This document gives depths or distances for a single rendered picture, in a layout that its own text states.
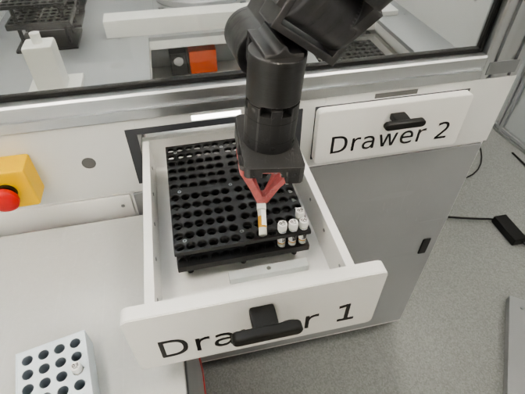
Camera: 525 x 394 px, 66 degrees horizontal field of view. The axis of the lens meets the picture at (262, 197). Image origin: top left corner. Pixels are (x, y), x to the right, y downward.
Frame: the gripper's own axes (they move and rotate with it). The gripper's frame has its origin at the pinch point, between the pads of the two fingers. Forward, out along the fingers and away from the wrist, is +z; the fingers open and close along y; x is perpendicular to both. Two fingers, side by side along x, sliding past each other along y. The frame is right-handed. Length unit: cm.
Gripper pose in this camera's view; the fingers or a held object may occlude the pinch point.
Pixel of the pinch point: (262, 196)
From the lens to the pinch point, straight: 51.7
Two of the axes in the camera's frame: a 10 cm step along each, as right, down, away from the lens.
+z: -0.7, 7.1, 7.0
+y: 1.4, 7.0, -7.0
